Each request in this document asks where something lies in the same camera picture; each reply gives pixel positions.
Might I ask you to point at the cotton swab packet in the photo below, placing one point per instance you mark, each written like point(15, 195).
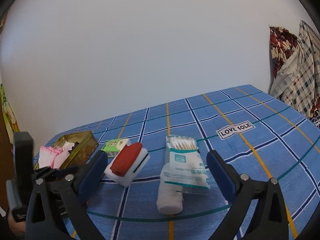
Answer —
point(185, 162)

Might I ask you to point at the blue checked bedsheet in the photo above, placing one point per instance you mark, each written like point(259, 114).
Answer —
point(250, 155)

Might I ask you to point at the red cloth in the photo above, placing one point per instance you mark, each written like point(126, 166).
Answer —
point(126, 158)

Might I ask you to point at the white gauze roll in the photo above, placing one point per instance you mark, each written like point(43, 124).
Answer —
point(170, 202)

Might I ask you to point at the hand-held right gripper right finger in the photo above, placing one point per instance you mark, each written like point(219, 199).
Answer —
point(220, 177)

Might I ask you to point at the plaid cloth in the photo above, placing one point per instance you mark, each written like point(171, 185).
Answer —
point(305, 80)

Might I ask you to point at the brown wooden furniture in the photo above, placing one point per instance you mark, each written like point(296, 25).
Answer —
point(5, 160)

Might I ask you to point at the rectangular metal tin box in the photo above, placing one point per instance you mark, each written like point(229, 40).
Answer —
point(85, 147)

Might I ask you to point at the green floral curtain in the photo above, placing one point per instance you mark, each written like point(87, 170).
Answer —
point(7, 112)

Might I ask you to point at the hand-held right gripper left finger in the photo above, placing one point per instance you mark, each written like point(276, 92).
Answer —
point(92, 175)

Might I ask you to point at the pink lace cloth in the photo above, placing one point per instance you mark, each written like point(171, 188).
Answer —
point(51, 156)

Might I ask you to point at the white paper liner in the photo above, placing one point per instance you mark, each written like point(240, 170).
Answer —
point(66, 146)

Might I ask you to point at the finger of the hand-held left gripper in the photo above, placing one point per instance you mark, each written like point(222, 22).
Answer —
point(57, 172)

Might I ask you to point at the green tissue pack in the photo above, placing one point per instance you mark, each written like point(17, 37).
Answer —
point(116, 146)

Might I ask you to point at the red floral quilt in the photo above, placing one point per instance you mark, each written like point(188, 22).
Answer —
point(282, 47)

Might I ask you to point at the person's left hand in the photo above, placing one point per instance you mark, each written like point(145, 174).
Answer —
point(16, 227)

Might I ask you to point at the white sponge block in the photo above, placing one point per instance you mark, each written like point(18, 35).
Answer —
point(130, 177)

